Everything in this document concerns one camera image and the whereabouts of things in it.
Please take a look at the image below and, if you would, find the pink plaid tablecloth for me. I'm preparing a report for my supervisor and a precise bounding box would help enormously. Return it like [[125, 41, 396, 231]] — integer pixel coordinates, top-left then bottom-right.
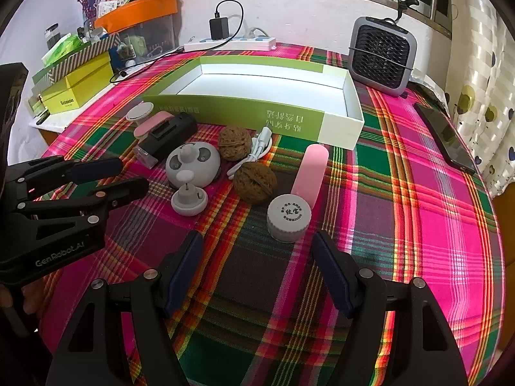
[[38, 42, 505, 386]]

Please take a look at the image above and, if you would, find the green and white cardboard box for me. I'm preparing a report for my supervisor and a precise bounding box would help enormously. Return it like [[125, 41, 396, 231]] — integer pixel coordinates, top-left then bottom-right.
[[142, 55, 365, 150]]

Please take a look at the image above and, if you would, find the clear bin with orange lid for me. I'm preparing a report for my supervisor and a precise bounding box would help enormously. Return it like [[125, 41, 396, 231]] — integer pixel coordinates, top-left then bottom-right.
[[94, 0, 180, 65]]

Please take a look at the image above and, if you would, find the person's left hand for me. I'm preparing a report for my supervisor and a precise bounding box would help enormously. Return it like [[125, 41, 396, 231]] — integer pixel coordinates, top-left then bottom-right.
[[0, 279, 45, 318]]

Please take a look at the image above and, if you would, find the black charger cable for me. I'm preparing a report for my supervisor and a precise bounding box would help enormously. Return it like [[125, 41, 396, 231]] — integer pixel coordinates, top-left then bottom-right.
[[113, 0, 245, 83]]

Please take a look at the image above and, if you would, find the black remote control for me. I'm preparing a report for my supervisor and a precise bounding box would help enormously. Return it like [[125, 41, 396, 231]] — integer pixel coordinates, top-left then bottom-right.
[[414, 102, 477, 175]]

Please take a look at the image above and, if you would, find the black rectangular device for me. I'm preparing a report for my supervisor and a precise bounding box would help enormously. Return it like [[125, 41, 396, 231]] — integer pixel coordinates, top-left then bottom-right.
[[137, 112, 199, 161]]

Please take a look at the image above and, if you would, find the brown walnut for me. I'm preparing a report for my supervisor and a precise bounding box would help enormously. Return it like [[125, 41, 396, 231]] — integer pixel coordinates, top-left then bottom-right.
[[218, 126, 252, 161], [233, 162, 278, 207]]

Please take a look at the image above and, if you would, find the small grey massager head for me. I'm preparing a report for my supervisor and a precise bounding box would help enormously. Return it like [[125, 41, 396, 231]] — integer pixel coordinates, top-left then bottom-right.
[[171, 169, 209, 218]]

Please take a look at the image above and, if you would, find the white usb cable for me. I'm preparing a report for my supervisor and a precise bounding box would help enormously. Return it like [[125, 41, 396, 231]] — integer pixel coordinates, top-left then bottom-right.
[[226, 126, 274, 181]]

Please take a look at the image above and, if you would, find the pink oblong gadget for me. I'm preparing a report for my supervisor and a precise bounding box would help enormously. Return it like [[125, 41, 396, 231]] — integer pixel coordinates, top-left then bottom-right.
[[134, 112, 173, 142]]

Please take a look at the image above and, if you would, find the green tissue pack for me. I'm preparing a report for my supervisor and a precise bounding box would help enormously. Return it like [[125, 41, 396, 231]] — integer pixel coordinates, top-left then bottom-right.
[[42, 34, 83, 67]]

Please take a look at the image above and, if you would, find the pink oblong case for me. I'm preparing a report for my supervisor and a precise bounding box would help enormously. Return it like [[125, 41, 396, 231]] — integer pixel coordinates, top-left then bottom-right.
[[290, 144, 328, 206]]

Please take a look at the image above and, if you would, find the black charger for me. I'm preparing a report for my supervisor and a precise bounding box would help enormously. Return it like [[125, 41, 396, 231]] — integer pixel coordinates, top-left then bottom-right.
[[209, 18, 230, 41]]

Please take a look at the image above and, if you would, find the clear plastic cap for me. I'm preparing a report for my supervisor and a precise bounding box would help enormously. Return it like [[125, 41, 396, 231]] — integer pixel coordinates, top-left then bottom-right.
[[133, 145, 159, 170]]

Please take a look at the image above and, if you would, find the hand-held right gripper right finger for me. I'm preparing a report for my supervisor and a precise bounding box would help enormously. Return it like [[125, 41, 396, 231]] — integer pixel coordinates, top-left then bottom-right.
[[312, 230, 471, 386]]

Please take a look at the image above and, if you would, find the grey desktop fan heater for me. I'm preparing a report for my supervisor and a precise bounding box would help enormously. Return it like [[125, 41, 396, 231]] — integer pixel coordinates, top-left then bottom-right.
[[348, 16, 415, 97]]

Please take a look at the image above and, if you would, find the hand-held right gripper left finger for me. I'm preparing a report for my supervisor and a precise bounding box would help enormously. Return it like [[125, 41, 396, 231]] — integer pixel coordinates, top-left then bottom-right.
[[46, 231, 206, 386]]

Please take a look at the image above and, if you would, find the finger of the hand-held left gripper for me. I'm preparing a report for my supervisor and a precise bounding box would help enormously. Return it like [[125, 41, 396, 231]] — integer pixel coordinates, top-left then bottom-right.
[[15, 158, 125, 202], [18, 177, 150, 226]]

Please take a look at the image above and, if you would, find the round grey disc gadget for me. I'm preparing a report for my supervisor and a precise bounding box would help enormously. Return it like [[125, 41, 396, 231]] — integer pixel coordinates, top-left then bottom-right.
[[126, 102, 155, 121]]

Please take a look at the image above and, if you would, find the white heart-print curtain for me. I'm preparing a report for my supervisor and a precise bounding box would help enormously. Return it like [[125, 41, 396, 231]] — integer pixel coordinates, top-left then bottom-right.
[[445, 0, 515, 199]]

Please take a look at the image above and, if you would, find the black clip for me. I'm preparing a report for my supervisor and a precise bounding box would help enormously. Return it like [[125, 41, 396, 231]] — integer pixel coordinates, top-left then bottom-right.
[[396, 0, 419, 21]]

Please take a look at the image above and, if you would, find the striped cardboard box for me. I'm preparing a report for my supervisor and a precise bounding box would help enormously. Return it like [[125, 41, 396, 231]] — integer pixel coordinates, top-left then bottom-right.
[[32, 34, 121, 85]]

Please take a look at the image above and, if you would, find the yellow cardboard box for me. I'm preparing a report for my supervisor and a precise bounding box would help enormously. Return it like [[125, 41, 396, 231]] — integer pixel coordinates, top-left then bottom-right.
[[40, 52, 115, 115]]

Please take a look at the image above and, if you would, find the white power strip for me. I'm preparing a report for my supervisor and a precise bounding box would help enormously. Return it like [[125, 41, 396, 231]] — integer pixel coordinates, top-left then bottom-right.
[[184, 36, 277, 53]]

